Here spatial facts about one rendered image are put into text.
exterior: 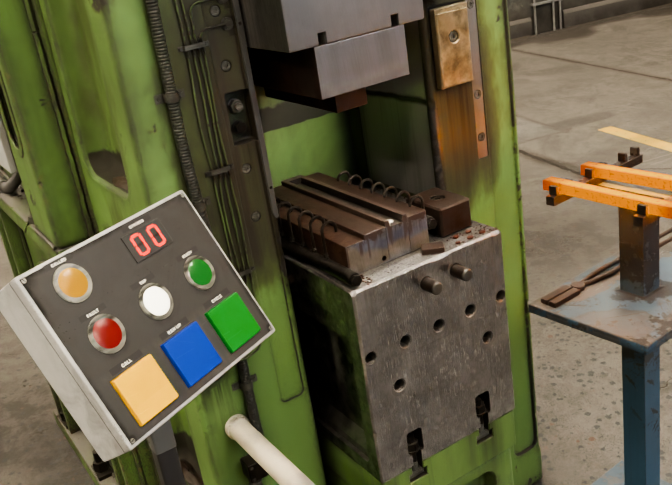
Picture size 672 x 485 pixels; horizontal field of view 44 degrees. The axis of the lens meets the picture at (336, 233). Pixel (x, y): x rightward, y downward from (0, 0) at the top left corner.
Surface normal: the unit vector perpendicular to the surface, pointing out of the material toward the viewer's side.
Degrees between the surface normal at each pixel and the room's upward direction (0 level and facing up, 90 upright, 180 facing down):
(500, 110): 90
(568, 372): 0
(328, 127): 90
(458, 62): 90
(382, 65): 90
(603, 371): 0
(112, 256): 60
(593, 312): 0
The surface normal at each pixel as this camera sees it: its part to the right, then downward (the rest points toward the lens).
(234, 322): 0.65, -0.39
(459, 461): 0.54, 0.24
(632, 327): -0.15, -0.92
